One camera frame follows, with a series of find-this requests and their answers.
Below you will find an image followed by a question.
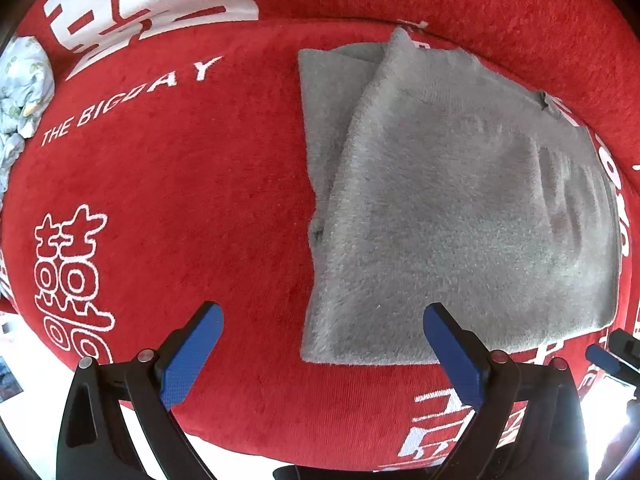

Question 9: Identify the red printed bedspread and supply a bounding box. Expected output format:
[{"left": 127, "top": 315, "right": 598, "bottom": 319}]
[{"left": 1, "top": 0, "right": 639, "bottom": 471}]

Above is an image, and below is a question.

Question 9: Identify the floral white blue fabric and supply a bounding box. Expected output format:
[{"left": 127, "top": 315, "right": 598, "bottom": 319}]
[{"left": 1, "top": 36, "right": 55, "bottom": 198}]

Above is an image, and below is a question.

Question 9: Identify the grey fleece garment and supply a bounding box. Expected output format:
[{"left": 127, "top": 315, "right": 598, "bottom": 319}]
[{"left": 298, "top": 29, "right": 622, "bottom": 365}]

